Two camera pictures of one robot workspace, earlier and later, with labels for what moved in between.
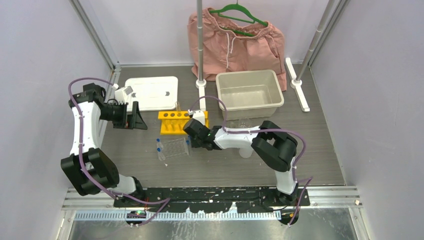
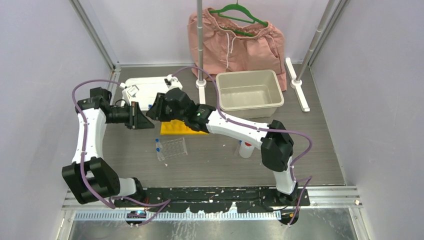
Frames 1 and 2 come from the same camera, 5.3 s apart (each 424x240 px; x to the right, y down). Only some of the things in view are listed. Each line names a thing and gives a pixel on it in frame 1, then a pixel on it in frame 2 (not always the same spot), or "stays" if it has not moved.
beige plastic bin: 250,95 stays
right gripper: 194,144 → 155,112
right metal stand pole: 316,41 stays
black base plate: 213,200 stays
